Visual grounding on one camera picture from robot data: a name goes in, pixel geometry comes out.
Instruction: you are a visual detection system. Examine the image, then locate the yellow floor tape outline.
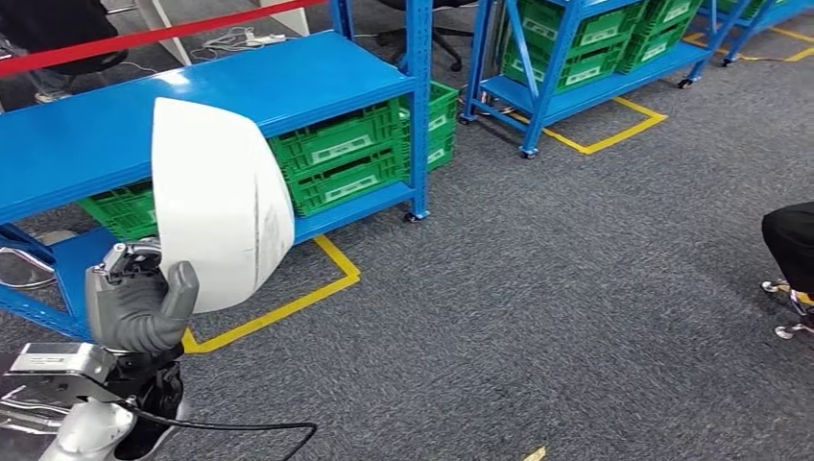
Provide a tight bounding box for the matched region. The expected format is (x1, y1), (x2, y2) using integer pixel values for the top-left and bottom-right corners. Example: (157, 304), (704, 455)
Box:
(180, 233), (362, 355)

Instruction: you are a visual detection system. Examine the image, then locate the black office chair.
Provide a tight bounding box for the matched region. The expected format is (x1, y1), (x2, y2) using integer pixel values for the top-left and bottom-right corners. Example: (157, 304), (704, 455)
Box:
(374, 0), (491, 72)

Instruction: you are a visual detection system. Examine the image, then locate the white cable bundle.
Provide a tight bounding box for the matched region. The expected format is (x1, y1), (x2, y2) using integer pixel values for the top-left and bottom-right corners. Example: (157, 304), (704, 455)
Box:
(190, 25), (255, 61)

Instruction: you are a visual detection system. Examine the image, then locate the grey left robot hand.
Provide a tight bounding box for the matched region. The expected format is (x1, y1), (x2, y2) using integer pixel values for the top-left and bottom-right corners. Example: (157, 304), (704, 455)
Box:
(84, 238), (201, 355)

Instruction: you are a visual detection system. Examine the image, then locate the red barrier belt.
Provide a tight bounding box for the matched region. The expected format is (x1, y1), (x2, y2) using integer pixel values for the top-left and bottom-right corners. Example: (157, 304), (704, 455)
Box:
(0, 0), (325, 79)

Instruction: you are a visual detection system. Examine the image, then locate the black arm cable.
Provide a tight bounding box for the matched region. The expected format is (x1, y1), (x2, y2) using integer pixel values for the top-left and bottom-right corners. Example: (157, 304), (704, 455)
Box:
(120, 397), (320, 461)

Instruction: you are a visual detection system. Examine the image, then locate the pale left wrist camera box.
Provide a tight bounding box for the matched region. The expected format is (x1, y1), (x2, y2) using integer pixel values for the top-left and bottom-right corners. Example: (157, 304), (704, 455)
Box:
(0, 342), (122, 408)

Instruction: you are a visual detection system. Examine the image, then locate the blue metal shelf rack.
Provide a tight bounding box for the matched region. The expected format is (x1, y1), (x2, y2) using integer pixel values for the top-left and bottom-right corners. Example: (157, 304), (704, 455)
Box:
(696, 0), (814, 67)
(0, 0), (434, 342)
(459, 0), (730, 160)

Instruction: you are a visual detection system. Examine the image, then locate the white curved plastic part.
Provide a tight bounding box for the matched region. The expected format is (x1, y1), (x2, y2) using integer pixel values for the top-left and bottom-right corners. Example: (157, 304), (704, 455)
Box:
(151, 96), (297, 315)

